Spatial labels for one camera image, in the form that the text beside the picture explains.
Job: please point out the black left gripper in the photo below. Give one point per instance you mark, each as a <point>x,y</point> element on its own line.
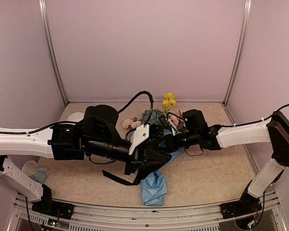
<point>146,155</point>

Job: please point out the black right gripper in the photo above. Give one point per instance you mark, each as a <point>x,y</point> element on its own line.
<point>170,144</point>

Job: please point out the pale pink fake flower stem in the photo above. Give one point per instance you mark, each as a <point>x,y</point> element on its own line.
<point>177,121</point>

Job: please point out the blue wrapping paper sheet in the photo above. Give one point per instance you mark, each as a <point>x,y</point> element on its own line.
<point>153,189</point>

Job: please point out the blue fake flower bunch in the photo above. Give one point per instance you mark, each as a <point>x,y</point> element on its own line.
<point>151,118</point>

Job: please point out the black printed ribbon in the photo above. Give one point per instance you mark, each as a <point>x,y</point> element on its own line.
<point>117,173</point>

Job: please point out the yellow fake flower stem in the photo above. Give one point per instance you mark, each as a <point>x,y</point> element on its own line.
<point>168,102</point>

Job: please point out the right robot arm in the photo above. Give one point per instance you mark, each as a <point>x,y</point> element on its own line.
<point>273,129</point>

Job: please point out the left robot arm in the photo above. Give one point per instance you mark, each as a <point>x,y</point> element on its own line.
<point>95,134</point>

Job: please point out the white ceramic bowl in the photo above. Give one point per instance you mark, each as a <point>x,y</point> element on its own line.
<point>75,117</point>

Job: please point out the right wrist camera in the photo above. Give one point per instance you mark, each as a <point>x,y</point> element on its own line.
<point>167,124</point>

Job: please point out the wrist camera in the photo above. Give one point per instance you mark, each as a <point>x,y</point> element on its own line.
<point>167,124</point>
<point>142,136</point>

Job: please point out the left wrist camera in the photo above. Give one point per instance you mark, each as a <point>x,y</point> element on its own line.
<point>142,136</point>

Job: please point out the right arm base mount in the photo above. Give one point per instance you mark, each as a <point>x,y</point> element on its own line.
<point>239,208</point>

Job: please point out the aluminium corner post right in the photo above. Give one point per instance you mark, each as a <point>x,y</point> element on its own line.
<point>239,51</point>

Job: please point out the aluminium corner post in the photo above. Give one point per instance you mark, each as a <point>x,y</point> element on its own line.
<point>239,51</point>
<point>51,51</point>

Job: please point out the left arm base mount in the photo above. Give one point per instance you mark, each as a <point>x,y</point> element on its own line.
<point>54,209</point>

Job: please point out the aluminium front frame rail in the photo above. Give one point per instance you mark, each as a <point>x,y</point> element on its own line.
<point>86,217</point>

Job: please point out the aluminium corner post left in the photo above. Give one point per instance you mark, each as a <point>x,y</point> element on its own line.
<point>51,51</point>

